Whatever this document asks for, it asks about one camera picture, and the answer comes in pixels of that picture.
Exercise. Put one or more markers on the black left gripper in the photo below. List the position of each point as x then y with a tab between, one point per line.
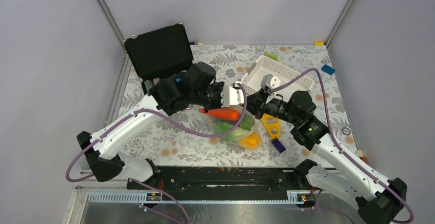
218	86

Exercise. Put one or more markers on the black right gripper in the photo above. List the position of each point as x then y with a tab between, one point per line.
258	102

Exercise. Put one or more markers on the white plastic basket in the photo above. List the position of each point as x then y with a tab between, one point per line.
265	65

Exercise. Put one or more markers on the clear zip top bag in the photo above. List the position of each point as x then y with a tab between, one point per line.
219	126

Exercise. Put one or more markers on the orange carrot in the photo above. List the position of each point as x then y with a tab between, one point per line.
222	113

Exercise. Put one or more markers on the green cucumber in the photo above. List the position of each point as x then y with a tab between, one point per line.
247	121

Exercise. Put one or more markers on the yellow bell pepper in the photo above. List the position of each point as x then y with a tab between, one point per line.
252	141

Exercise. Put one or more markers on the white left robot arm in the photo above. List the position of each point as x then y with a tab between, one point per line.
104	156

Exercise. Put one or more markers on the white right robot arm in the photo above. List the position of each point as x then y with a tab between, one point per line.
376	198

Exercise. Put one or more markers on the yellow triangular plastic tool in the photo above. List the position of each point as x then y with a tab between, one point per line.
272	125

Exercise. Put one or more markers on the purple toy brick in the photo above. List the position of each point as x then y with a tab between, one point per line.
278	145

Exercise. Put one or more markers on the floral table mat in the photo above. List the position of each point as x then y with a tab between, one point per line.
167	145

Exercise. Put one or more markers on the black poker chip case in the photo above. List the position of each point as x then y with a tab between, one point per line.
160	53

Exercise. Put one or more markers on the blue toy brick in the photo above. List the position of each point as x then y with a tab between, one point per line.
328	69

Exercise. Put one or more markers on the green plastic piece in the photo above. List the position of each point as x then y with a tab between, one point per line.
271	56

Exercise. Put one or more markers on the small yellow corner block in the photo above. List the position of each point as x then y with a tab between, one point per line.
319	43

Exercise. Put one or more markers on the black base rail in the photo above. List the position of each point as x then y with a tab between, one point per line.
228	183

